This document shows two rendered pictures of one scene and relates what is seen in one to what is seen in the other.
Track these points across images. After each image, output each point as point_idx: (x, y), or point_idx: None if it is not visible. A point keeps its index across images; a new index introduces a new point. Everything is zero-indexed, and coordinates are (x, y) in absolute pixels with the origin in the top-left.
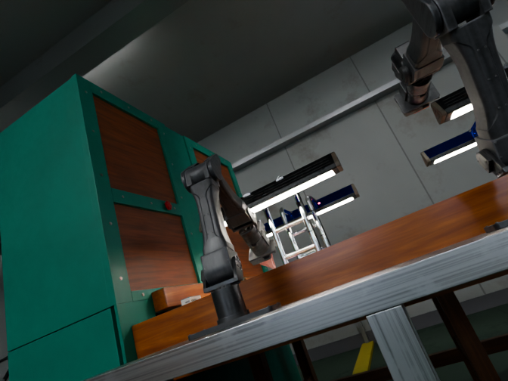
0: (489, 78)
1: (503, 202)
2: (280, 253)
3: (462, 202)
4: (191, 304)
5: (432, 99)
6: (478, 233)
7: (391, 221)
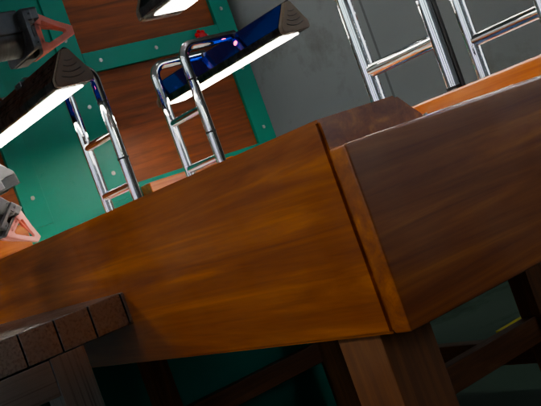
0: None
1: (25, 286)
2: (97, 189)
3: (2, 271)
4: None
5: (28, 52)
6: (18, 316)
7: None
